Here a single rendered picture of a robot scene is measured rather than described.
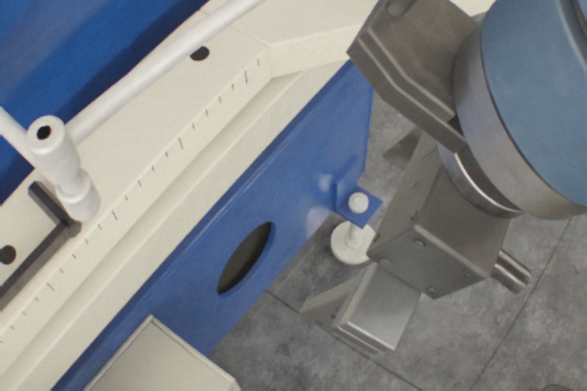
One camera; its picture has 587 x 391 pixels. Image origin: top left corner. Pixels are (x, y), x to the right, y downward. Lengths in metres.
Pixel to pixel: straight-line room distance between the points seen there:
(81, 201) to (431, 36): 0.25
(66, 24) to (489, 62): 0.51
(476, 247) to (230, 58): 0.45
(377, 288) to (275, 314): 1.09
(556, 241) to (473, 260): 1.28
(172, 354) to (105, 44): 0.40
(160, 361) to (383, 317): 0.57
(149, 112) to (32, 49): 0.15
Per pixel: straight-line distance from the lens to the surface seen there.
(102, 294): 0.69
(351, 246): 1.45
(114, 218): 0.64
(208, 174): 0.72
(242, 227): 0.98
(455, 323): 1.44
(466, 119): 0.27
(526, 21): 0.24
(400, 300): 0.34
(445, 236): 0.30
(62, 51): 0.71
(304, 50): 0.73
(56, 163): 0.40
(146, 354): 0.88
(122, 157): 0.65
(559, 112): 0.23
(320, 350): 1.39
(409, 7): 0.29
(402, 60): 0.28
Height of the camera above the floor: 1.34
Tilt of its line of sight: 58 degrees down
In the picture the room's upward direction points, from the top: 3 degrees counter-clockwise
